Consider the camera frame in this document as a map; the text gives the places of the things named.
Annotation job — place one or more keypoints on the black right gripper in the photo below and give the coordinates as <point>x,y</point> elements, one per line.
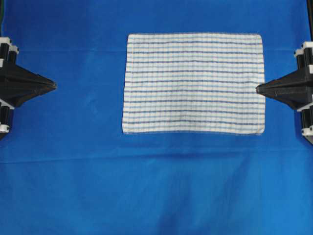
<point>299,100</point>

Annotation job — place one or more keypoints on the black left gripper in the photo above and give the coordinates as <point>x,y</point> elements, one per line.
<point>18,76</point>

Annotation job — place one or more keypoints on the blue table cloth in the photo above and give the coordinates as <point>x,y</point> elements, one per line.
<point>66,168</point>

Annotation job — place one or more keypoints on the blue striped white towel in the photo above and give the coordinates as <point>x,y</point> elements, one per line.
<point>195,83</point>

